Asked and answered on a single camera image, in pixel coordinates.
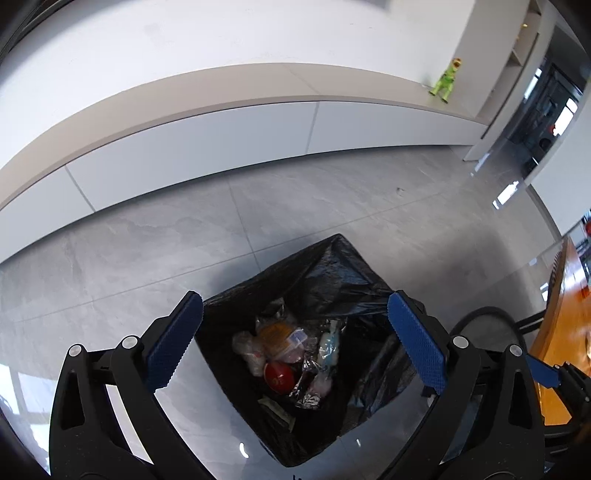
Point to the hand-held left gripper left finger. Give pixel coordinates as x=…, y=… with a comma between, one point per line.
x=173, y=341

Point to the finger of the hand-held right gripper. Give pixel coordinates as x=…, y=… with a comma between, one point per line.
x=545, y=371

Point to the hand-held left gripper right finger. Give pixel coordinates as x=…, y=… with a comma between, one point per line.
x=415, y=337

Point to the clear plastic bag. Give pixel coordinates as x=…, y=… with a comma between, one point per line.
x=249, y=353

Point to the bin with black liner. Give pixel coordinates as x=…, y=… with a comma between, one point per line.
x=332, y=277

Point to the orange snack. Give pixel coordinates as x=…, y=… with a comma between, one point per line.
x=277, y=337

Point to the red round container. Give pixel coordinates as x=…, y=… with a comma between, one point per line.
x=279, y=376

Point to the silver foil bag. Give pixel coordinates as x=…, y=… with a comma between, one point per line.
x=307, y=376

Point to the black chair base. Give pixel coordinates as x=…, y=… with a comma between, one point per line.
x=480, y=309

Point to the low white sideboard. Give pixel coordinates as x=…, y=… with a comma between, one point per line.
x=184, y=147

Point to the glass partition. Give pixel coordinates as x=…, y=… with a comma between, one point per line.
x=545, y=115

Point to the green dinosaur toy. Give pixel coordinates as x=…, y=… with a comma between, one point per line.
x=445, y=81

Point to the grey wall shelf unit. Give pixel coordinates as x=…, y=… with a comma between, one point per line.
x=508, y=92

